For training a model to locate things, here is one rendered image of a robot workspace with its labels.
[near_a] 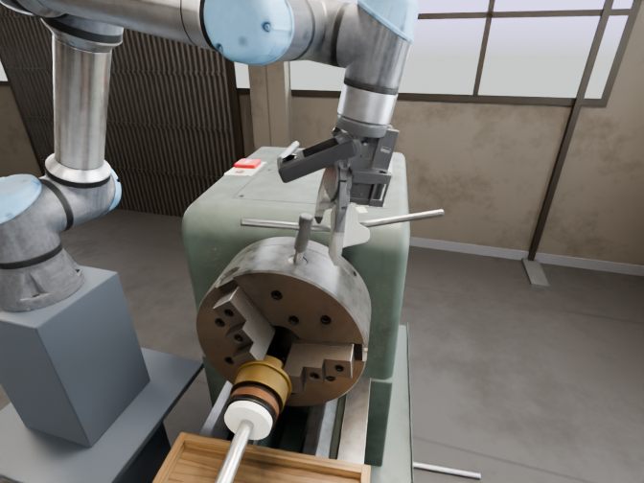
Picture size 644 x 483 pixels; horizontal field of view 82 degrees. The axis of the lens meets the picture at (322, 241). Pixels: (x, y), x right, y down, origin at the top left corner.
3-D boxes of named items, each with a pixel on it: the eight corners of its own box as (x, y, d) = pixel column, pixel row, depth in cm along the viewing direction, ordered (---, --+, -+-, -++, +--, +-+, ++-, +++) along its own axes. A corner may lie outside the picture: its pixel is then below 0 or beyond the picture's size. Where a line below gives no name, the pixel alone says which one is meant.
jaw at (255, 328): (263, 327, 69) (221, 279, 65) (283, 317, 67) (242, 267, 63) (241, 373, 59) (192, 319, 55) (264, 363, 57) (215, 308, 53)
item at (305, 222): (288, 278, 62) (301, 218, 57) (287, 270, 64) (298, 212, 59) (302, 279, 63) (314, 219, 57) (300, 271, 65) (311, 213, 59)
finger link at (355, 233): (372, 267, 54) (375, 205, 54) (333, 265, 52) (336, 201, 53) (363, 266, 57) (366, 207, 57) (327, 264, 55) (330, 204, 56)
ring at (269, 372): (240, 343, 60) (215, 389, 52) (295, 351, 58) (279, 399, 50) (245, 383, 64) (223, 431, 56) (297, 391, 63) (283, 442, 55)
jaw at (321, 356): (297, 325, 67) (363, 329, 64) (300, 346, 69) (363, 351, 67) (280, 372, 57) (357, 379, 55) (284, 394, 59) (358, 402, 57)
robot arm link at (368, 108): (351, 88, 46) (335, 79, 52) (343, 126, 48) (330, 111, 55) (405, 98, 48) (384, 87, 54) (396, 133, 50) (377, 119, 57)
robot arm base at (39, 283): (-21, 304, 73) (-44, 261, 69) (48, 265, 86) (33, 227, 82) (37, 317, 70) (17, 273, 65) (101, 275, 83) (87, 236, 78)
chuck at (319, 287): (213, 349, 82) (219, 226, 67) (350, 388, 80) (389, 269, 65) (194, 380, 75) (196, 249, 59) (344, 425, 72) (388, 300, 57)
